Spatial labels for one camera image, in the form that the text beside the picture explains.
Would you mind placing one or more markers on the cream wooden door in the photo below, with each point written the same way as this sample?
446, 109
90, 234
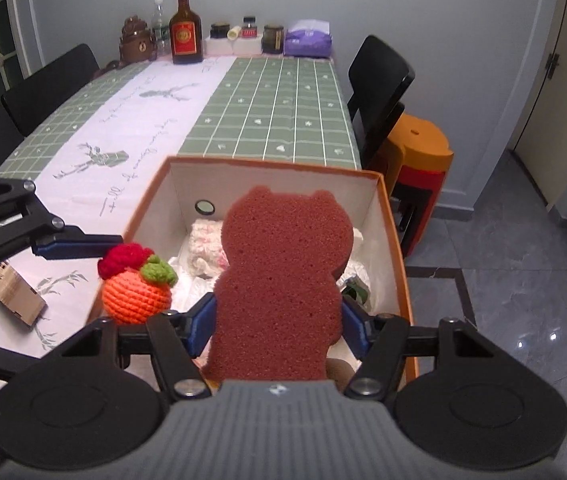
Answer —
558, 85

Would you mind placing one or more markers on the tall dark jar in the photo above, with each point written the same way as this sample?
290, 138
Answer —
273, 38

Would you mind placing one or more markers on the brown liquor bottle red label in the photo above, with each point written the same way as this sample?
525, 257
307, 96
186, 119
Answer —
186, 30

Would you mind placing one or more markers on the pink white crochet hat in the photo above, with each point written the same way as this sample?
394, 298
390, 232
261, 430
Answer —
208, 245

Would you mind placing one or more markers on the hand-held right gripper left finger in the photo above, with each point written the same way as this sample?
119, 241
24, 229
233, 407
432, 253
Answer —
203, 325

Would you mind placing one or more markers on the red bear-shaped sponge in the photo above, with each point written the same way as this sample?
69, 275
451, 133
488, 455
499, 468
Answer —
278, 280

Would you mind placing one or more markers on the white rectangular box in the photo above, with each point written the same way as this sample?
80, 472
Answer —
226, 46

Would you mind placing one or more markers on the small jar red label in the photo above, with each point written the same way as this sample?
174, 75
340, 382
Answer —
249, 28

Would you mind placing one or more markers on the orange crochet fruit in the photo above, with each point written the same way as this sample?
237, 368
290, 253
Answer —
136, 295

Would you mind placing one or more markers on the brown bear figurine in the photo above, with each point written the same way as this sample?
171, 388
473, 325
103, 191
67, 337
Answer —
137, 42

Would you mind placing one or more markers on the orange plastic stool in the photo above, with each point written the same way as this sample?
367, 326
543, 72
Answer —
421, 142

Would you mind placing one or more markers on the orange cardboard box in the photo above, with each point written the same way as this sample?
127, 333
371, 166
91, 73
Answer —
393, 240

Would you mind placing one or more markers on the clear plastic water bottle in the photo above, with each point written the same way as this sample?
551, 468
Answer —
159, 25

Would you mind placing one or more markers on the wooden laser-cut box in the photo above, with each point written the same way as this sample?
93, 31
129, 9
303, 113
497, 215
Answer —
13, 292

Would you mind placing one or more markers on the dark glass jar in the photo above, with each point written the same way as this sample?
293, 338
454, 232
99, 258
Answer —
220, 30

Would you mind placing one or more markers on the white cloth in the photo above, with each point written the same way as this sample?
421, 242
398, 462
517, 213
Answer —
363, 250
189, 285

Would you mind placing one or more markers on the red plastic stool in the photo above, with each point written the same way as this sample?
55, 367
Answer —
413, 205

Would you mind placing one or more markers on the cream tube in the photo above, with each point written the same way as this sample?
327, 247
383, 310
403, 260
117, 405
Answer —
234, 33

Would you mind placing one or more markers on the purple tissue pack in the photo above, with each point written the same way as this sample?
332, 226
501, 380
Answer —
308, 38

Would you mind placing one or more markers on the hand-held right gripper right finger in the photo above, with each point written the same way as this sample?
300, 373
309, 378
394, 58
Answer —
356, 327

